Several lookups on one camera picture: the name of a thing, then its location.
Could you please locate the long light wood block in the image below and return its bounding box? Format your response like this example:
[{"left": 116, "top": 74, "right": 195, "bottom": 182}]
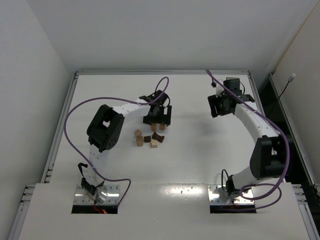
[{"left": 151, "top": 123, "right": 157, "bottom": 132}]

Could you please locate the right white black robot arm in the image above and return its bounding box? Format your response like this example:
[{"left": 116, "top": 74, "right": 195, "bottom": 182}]
[{"left": 207, "top": 77, "right": 292, "bottom": 195}]

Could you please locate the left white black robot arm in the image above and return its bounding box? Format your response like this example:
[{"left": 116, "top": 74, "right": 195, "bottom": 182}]
[{"left": 81, "top": 90, "right": 172, "bottom": 196}]

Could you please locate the dark wood arch block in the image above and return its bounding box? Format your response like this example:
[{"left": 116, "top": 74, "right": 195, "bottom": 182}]
[{"left": 151, "top": 132, "right": 165, "bottom": 143}]

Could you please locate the dark wood small block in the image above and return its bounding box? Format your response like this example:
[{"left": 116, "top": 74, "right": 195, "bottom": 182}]
[{"left": 143, "top": 135, "right": 152, "bottom": 143}]

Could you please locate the light wood hexagonal block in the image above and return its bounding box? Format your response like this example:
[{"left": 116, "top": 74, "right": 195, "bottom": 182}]
[{"left": 135, "top": 135, "right": 144, "bottom": 147}]

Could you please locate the light wood small cube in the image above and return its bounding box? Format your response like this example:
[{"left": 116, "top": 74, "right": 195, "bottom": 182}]
[{"left": 150, "top": 139, "right": 159, "bottom": 148}]

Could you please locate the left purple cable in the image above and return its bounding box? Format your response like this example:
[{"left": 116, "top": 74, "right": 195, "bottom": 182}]
[{"left": 64, "top": 76, "right": 170, "bottom": 205}]

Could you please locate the purple cable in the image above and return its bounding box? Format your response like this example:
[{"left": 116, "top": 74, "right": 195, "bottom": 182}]
[
  {"left": 205, "top": 69, "right": 291, "bottom": 210},
  {"left": 64, "top": 76, "right": 170, "bottom": 205}
]

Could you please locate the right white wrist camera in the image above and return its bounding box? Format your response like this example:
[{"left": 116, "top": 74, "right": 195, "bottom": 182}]
[{"left": 210, "top": 78, "right": 224, "bottom": 96}]

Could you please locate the black wall cable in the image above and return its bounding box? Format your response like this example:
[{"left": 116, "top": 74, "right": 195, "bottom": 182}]
[{"left": 276, "top": 73, "right": 297, "bottom": 101}]

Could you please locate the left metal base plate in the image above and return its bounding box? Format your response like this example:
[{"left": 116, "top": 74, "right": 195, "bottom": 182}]
[{"left": 73, "top": 184, "right": 120, "bottom": 206}]

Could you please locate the metal base plate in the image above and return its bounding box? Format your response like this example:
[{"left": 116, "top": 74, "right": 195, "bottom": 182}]
[
  {"left": 207, "top": 184, "right": 255, "bottom": 207},
  {"left": 73, "top": 184, "right": 120, "bottom": 206}
]

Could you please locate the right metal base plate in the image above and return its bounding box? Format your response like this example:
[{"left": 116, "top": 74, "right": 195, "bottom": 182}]
[{"left": 207, "top": 184, "right": 255, "bottom": 207}]

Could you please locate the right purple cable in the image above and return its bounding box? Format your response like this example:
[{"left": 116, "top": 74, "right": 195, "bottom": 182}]
[{"left": 205, "top": 69, "right": 291, "bottom": 210}]

